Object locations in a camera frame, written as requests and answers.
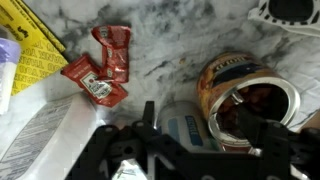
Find white salt shaker blue label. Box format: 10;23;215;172
155;101;220;153

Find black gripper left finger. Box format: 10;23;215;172
142;101;155;127

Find white bottle purple cap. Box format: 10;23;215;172
0;26;21;115

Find white sunglasses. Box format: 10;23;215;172
248;0;320;37

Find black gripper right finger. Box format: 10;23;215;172
237;105;267;142

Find red ketchup packets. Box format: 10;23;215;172
61;25;131;107

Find yellow printed packet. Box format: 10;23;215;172
0;0;68;95

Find yellow labelled can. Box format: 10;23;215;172
196;51;301;152

